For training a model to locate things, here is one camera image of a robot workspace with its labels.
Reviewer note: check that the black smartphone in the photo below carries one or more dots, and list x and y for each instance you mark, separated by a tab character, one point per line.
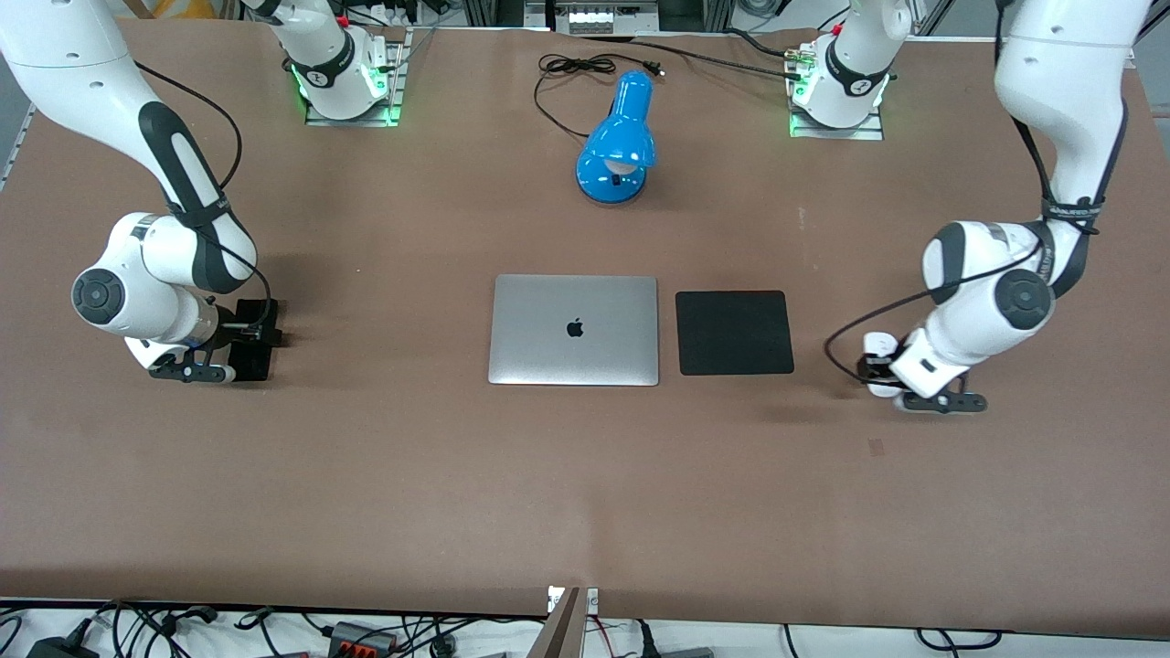
254	367

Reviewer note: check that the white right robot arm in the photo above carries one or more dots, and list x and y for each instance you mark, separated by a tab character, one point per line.
82	73

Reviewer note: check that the white power strip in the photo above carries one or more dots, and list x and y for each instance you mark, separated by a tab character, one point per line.
611	20

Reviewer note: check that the aluminium table edge rail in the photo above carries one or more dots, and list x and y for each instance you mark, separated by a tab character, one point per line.
18	146

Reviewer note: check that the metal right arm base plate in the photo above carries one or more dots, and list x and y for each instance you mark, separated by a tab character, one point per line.
352	122

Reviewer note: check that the black mouse pad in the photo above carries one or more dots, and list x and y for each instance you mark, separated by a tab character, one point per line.
734	333

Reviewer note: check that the grey connector box orange levers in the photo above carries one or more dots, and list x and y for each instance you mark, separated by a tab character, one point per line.
361	638

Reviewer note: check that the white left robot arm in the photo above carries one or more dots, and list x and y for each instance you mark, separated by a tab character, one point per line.
1060	73

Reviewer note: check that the white metal bracket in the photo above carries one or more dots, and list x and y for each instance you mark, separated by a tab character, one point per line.
592	600

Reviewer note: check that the grey aluminium beam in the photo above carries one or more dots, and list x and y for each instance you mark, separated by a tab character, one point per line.
562	631

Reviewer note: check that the black power adapter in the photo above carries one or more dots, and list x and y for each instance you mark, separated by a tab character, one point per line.
59	649

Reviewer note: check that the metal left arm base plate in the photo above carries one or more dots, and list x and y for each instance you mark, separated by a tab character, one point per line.
836	134

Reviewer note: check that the silver closed laptop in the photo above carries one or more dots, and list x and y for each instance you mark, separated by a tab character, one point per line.
573	331

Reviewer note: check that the white computer mouse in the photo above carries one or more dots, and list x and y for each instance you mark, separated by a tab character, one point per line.
879	343

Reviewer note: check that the blue desk lamp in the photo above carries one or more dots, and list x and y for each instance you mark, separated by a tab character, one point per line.
622	137

